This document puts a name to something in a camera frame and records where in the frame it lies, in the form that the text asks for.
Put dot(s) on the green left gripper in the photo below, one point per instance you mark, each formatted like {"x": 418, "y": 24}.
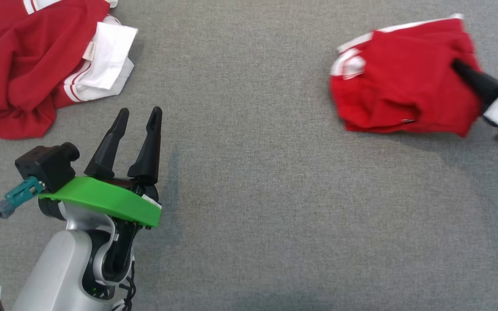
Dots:
{"x": 102, "y": 198}

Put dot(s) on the red garment with white trim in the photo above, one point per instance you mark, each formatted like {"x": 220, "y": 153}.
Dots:
{"x": 404, "y": 77}

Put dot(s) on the red and white sports jersey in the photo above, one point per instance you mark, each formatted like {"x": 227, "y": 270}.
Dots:
{"x": 24, "y": 65}

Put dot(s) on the grey fabric sofa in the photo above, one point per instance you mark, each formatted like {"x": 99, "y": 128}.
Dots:
{"x": 275, "y": 172}

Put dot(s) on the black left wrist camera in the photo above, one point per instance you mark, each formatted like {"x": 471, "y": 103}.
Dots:
{"x": 48, "y": 166}

